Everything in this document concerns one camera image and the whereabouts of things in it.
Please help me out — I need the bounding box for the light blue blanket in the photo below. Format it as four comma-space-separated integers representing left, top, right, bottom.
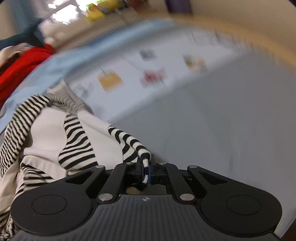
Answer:
1, 19, 176, 131

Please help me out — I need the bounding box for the printed light bed runner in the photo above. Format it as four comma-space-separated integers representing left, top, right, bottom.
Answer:
67, 27, 240, 123

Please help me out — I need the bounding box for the striped and white clothes pile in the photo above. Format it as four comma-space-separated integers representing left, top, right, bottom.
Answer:
1, 83, 124, 240

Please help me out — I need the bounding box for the yellow toy on shelf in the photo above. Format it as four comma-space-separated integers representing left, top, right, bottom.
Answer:
87, 0, 121, 21

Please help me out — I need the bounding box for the black white striped sock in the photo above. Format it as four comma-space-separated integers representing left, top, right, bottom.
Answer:
108, 126, 151, 184

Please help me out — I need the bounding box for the wooden bed frame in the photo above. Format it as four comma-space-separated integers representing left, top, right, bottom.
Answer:
59, 11, 295, 70

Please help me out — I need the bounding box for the red garment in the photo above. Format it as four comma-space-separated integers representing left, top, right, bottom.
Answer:
1, 44, 55, 108

